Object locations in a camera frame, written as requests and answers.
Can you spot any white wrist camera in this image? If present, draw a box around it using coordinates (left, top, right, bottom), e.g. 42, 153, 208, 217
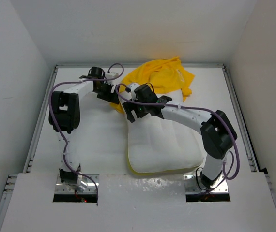
104, 72, 119, 81
129, 83, 140, 101

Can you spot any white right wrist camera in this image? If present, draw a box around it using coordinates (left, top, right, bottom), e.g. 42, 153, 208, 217
129, 83, 140, 101

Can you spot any white front cover board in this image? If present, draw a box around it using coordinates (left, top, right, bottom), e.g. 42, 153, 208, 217
2, 173, 276, 232

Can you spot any white pillow yellow border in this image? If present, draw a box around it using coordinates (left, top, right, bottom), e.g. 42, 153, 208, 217
79, 89, 204, 176

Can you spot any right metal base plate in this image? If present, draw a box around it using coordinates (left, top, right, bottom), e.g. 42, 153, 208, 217
183, 173, 230, 194

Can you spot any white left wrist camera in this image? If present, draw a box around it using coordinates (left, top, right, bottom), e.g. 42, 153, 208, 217
104, 72, 119, 81

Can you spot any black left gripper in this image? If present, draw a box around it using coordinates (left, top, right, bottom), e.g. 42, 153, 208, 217
94, 81, 119, 104

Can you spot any yellow pillowcase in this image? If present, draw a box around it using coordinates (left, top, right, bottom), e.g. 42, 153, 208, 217
121, 57, 195, 101

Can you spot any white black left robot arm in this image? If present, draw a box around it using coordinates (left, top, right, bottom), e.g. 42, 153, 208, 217
48, 67, 121, 186

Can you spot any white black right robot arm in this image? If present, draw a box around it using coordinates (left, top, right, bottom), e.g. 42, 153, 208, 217
119, 83, 237, 190

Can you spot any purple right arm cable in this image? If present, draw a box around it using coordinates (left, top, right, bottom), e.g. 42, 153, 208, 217
115, 83, 240, 194

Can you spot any metal base plate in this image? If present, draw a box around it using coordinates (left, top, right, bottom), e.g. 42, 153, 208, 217
183, 173, 230, 194
54, 174, 99, 195

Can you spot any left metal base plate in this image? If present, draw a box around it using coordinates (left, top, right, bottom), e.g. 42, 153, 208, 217
54, 174, 99, 195

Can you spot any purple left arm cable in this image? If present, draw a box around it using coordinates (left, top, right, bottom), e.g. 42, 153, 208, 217
48, 63, 125, 201

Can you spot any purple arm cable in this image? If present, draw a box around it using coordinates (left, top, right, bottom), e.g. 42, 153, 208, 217
48, 63, 125, 201
115, 83, 240, 194

